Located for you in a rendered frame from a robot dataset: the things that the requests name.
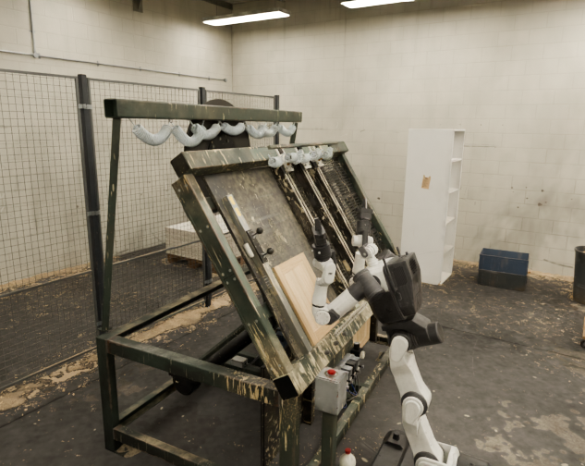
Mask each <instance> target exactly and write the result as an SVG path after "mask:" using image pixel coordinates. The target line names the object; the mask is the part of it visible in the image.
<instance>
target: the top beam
mask: <svg viewBox="0 0 585 466"><path fill-rule="evenodd" d="M328 148H329V147H328V145H320V148H318V149H320V151H321V149H323V151H322V153H323V152H327V149H328ZM331 148H333V150H332V151H333V157H335V156H338V155H340V154H342V153H346V152H348V148H347V146H346V144H345V142H344V141H339V142H338V144H332V147H331ZM302 150H303V152H304V153H310V150H309V148H308V147H302ZM284 151H285V153H286V154H287V153H297V152H296V150H295V149H294V148H285V149H284ZM268 154H269V155H270V157H277V156H278V155H277V153H276V151H275V149H272V150H268V148H267V146H260V147H246V148H231V149H217V150H202V151H188V152H181V153H180V154H179V155H177V156H176V157H175V158H174V159H172V160H171V161H170V163H171V165H172V167H173V168H174V170H175V172H176V174H177V176H178V178H182V177H183V176H184V175H185V174H187V173H192V174H193V176H201V175H208V174H214V173H221V172H228V171H235V170H241V169H248V168H255V167H262V166H268V161H269V159H270V158H269V156H268ZM297 155H298V154H297ZM310 155H311V153H310Z"/></svg>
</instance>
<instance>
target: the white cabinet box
mask: <svg viewBox="0 0 585 466"><path fill-rule="evenodd" d="M464 139H465V130H464V129H408V155H407V169H406V182H405V196H404V210H403V224H402V237H401V251H400V253H401V255H404V254H405V252H406V251H407V252H408V253H411V252H415V254H416V257H417V260H418V263H419V265H420V273H421V282H423V283H429V284H434V285H442V284H443V283H444V282H445V281H446V280H447V279H448V278H449V277H450V276H451V274H452V267H453V257H454V248H455V237H456V227H457V208H458V198H459V189H460V179H461V168H462V159H463V149H464Z"/></svg>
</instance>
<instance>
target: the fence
mask: <svg viewBox="0 0 585 466"><path fill-rule="evenodd" d="M230 196H232V194H230V195H226V196H225V197H224V198H222V200H223V202H224V204H225V207H226V209H227V211H228V212H229V214H230V216H231V218H232V219H233V221H234V223H235V225H236V227H237V229H238V232H239V234H240V236H241V237H242V238H243V240H244V242H245V244H246V243H248V244H249V246H250V248H251V250H252V252H253V254H254V256H253V257H252V259H253V260H254V262H255V263H256V265H257V267H258V269H259V271H260V273H261V275H262V276H267V277H268V279H269V281H270V283H271V285H272V287H271V288H269V290H270V292H271V294H272V296H273V298H274V300H275V302H276V304H277V306H278V308H279V310H280V312H281V314H282V315H283V317H284V319H285V320H286V323H287V325H288V327H289V329H290V331H291V333H292V335H293V337H294V339H295V340H296V341H297V343H298V345H299V348H300V350H301V352H302V354H303V355H304V354H307V353H309V352H310V351H311V350H312V347H311V344H310V342H309V340H308V339H307V337H306V335H305V333H304V332H303V330H302V328H301V326H300V324H299V321H298V319H297V317H296V315H295V314H294V313H293V311H292V309H291V307H290V305H289V303H288V301H287V299H286V296H285V295H284V293H283V291H282V289H281V288H280V286H279V284H278V282H277V280H276V278H275V276H274V274H273V272H272V270H271V268H270V266H269V264H268V263H265V264H263V263H262V261H261V259H260V258H259V256H258V254H257V252H256V251H255V249H254V247H253V245H252V243H251V241H250V239H249V237H248V235H247V233H246V231H247V230H249V229H250V228H249V226H248V224H247V222H246V220H245V218H244V217H243V215H242V214H241V216H238V214H237V212H236V210H235V208H238V205H237V203H236V201H235V199H234V198H233V196H232V198H233V200H234V202H235V204H232V202H231V201H230V199H229V198H228V197H230ZM238 210H239V208H238ZM239 211H240V210H239ZM240 213H241V212H240Z"/></svg>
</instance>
